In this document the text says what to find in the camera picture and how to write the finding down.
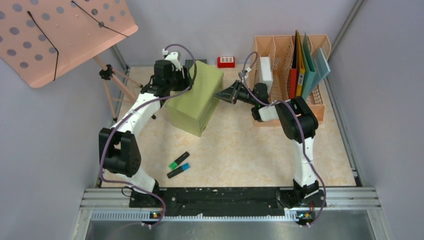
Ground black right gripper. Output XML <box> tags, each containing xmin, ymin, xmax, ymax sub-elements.
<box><xmin>214</xmin><ymin>80</ymin><xmax>258</xmax><ymax>106</ymax></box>

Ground green metal drawer cabinet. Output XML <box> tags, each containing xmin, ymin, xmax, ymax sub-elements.
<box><xmin>166</xmin><ymin>62</ymin><xmax>224</xmax><ymax>137</ymax></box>

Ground white paper booklet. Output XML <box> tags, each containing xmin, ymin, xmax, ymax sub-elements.
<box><xmin>258</xmin><ymin>56</ymin><xmax>274</xmax><ymax>94</ymax></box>

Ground yellow plastic clip folder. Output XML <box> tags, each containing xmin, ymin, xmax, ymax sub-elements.
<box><xmin>295</xmin><ymin>30</ymin><xmax>305</xmax><ymax>97</ymax></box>

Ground black blue highlighter marker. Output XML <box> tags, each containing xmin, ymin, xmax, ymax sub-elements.
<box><xmin>167</xmin><ymin>163</ymin><xmax>191</xmax><ymax>179</ymax></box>

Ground teal plastic folder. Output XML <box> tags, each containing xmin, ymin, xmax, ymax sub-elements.
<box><xmin>301</xmin><ymin>33</ymin><xmax>316</xmax><ymax>101</ymax></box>

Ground black green highlighter marker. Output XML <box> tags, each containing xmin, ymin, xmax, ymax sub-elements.
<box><xmin>168</xmin><ymin>151</ymin><xmax>190</xmax><ymax>171</ymax></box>

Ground light blue hardcover book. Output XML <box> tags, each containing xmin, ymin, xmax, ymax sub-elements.
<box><xmin>309</xmin><ymin>47</ymin><xmax>331</xmax><ymax>94</ymax></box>

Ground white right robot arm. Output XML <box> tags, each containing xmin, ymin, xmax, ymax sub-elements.
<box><xmin>214</xmin><ymin>80</ymin><xmax>326</xmax><ymax>209</ymax></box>

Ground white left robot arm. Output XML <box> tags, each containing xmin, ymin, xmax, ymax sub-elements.
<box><xmin>99</xmin><ymin>60</ymin><xmax>198</xmax><ymax>207</ymax></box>

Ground gray lego baseplate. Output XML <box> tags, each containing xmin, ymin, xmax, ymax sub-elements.
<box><xmin>184</xmin><ymin>59</ymin><xmax>208</xmax><ymax>69</ymax></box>

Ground red small box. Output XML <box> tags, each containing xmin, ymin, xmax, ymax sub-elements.
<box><xmin>216</xmin><ymin>56</ymin><xmax>236</xmax><ymax>69</ymax></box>

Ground red folder in organizer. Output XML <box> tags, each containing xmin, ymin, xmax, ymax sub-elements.
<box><xmin>288</xmin><ymin>29</ymin><xmax>299</xmax><ymax>99</ymax></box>

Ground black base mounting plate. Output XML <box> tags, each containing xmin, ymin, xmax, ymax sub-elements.
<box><xmin>129</xmin><ymin>187</ymin><xmax>327</xmax><ymax>217</ymax></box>

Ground pink music stand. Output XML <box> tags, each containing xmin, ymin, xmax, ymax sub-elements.
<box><xmin>0</xmin><ymin>0</ymin><xmax>157</xmax><ymax>122</ymax></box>

